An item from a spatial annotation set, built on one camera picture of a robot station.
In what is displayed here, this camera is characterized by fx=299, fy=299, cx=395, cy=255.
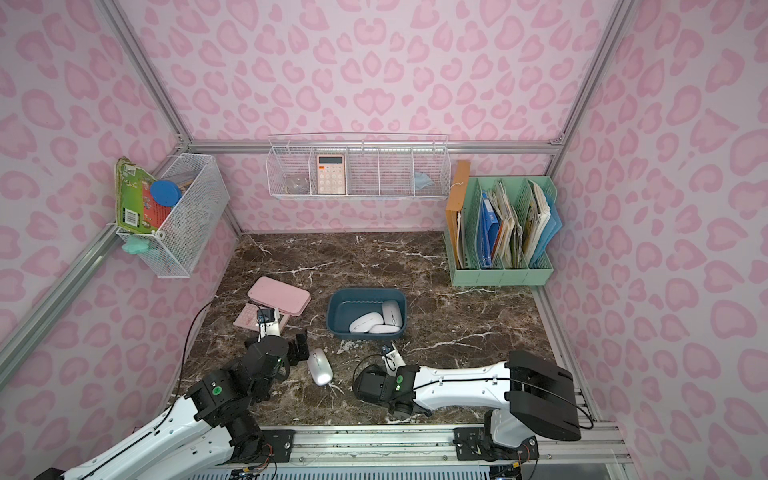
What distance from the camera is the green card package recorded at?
675 mm

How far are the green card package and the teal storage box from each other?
508 millimetres

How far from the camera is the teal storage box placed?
0.94 meters

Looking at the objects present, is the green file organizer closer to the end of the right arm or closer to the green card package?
the end of the right arm
